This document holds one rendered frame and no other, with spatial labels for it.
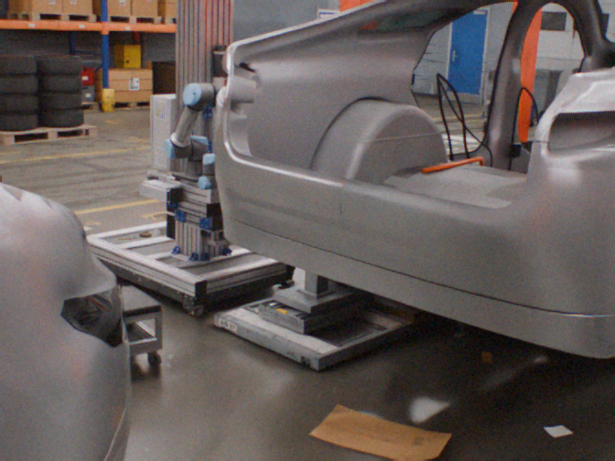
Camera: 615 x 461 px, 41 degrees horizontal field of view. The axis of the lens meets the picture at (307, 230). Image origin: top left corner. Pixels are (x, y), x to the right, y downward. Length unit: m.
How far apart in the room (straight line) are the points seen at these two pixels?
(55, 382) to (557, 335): 1.80
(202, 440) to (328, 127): 1.60
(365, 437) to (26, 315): 2.61
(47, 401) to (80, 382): 0.08
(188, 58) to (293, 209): 2.21
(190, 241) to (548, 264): 3.13
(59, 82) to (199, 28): 6.75
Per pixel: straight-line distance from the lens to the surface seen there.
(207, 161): 4.48
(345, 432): 3.69
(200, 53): 5.04
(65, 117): 11.71
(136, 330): 4.44
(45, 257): 1.22
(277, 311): 4.58
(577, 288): 2.62
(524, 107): 6.53
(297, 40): 3.81
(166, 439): 3.63
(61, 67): 11.65
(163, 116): 5.28
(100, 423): 1.39
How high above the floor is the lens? 1.76
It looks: 15 degrees down
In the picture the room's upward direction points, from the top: 3 degrees clockwise
